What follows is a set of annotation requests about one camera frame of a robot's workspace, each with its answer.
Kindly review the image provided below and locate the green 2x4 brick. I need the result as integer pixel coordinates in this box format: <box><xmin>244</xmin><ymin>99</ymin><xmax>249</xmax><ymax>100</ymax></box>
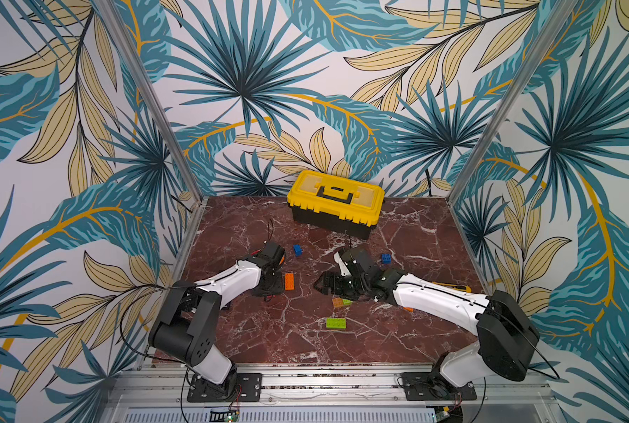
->
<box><xmin>325</xmin><ymin>317</ymin><xmax>347</xmax><ymax>330</ymax></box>

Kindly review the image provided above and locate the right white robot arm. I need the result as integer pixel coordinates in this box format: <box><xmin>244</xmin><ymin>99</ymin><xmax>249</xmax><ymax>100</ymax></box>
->
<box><xmin>314</xmin><ymin>269</ymin><xmax>539</xmax><ymax>388</ymax></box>

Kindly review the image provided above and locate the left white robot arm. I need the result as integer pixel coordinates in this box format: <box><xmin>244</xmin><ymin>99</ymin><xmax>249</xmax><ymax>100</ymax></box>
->
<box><xmin>149</xmin><ymin>241</ymin><xmax>285</xmax><ymax>385</ymax></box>

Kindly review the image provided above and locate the orange 2x4 brick near left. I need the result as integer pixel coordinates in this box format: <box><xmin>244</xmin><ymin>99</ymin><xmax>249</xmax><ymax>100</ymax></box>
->
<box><xmin>284</xmin><ymin>272</ymin><xmax>295</xmax><ymax>291</ymax></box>

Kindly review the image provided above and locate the yellow black toolbox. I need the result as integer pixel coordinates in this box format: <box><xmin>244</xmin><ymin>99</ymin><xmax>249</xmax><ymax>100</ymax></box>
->
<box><xmin>287</xmin><ymin>170</ymin><xmax>385</xmax><ymax>240</ymax></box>

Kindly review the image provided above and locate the yellow utility knife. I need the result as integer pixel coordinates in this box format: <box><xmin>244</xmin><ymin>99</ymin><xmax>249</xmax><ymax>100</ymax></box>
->
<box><xmin>435</xmin><ymin>282</ymin><xmax>472</xmax><ymax>294</ymax></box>

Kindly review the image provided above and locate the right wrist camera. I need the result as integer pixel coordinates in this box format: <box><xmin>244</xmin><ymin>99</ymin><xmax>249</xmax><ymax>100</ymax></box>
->
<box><xmin>334</xmin><ymin>246</ymin><xmax>381</xmax><ymax>280</ymax></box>

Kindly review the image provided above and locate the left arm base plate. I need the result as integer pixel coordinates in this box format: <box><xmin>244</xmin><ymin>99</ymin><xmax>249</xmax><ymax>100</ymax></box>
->
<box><xmin>187</xmin><ymin>372</ymin><xmax>263</xmax><ymax>404</ymax></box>

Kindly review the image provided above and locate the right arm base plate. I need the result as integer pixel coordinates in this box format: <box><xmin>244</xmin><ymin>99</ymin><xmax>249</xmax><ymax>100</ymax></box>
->
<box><xmin>398</xmin><ymin>372</ymin><xmax>478</xmax><ymax>403</ymax></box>

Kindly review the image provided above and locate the aluminium front rail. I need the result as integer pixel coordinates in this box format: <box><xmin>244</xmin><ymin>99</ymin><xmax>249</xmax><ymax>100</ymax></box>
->
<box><xmin>98</xmin><ymin>363</ymin><xmax>565</xmax><ymax>422</ymax></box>

